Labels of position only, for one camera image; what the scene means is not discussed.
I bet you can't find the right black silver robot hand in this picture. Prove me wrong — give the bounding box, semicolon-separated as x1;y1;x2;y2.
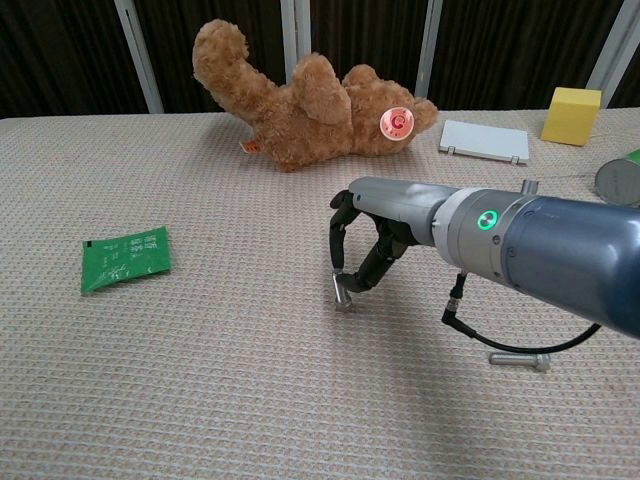
328;176;459;296

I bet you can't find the steel bolt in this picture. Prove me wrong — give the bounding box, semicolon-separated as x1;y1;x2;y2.
331;269;355;314
488;351;552;374

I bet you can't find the round red hang tag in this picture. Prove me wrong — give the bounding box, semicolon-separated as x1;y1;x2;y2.
378;106;415;142

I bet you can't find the white flat plastic case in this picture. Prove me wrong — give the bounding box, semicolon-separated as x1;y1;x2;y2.
438;119;531;168

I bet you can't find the brown teddy bear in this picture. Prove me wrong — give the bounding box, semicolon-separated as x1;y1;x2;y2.
192;18;440;174

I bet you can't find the yellow foam cube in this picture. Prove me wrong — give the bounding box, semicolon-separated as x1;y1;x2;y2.
539;87;603;147

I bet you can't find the green chips can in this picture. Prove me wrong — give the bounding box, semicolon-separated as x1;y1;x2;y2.
594;148;640;208

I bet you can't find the beige woven tablecloth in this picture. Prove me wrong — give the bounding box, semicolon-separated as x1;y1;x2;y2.
0;107;640;480

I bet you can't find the green foil sachet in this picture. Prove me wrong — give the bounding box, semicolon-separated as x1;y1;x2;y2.
80;226;173;297

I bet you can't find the black curtain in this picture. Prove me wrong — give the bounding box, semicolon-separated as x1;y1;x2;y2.
0;0;640;120

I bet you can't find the grey metal frame post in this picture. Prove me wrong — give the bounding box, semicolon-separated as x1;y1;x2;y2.
279;0;312;86
113;0;165;114
585;0;640;109
414;0;444;99

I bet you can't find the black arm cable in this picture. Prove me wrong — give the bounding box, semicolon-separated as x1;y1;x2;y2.
440;272;601;356

